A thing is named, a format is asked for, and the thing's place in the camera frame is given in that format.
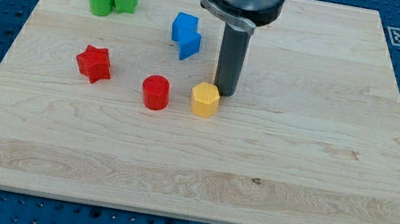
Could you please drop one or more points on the yellow hexagon block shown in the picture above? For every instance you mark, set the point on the yellow hexagon block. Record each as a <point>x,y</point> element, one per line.
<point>204,99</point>

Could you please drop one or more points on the red cylinder block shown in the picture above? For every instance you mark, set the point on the red cylinder block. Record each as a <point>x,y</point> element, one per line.
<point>156,92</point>

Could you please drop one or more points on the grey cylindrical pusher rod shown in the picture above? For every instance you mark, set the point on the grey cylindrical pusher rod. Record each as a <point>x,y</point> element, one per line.
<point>232,54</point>

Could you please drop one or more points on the blue cube block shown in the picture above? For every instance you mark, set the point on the blue cube block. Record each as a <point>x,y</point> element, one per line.
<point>183,21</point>

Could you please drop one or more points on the wooden board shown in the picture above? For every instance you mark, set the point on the wooden board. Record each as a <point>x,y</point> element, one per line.
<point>311,135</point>

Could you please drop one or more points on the red star block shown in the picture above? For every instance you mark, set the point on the red star block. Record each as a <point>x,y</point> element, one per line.
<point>94,62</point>

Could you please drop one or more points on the green cylinder block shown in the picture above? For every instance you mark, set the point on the green cylinder block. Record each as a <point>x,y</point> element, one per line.
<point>100,7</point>

